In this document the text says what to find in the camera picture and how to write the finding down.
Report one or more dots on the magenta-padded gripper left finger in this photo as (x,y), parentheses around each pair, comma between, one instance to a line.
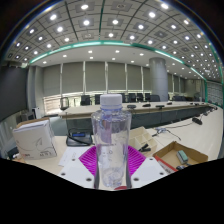
(86,161)

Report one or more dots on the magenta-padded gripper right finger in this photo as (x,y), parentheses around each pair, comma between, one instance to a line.
(137,161)

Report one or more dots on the clear plastic water bottle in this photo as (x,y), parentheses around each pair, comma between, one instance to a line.
(111,143)

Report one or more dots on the black desk microphone console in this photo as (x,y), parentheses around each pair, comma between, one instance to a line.
(79,138)

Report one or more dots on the small open white box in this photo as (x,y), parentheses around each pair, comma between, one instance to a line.
(141,136)

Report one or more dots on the open brown box, red side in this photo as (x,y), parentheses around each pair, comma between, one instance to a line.
(170,155)

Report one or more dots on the black marker pen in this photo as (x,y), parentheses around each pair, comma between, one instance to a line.
(181,167)

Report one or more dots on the green eraser block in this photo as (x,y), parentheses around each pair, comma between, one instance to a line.
(182,156)

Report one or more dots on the large white printed carton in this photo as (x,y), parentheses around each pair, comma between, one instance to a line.
(35,140)

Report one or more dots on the row of black office chairs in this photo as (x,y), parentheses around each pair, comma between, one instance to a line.
(133,97)

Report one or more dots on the black tabletop microphone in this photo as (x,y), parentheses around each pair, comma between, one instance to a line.
(196,120)

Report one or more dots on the black power adapter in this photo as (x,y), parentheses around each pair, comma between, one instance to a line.
(13,152)

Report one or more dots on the grey box monitor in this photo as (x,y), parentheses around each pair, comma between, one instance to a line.
(25,116)

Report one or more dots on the grey round column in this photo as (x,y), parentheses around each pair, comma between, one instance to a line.
(158,78)

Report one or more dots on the group of ceiling lights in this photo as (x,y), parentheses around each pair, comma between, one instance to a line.
(86,22)

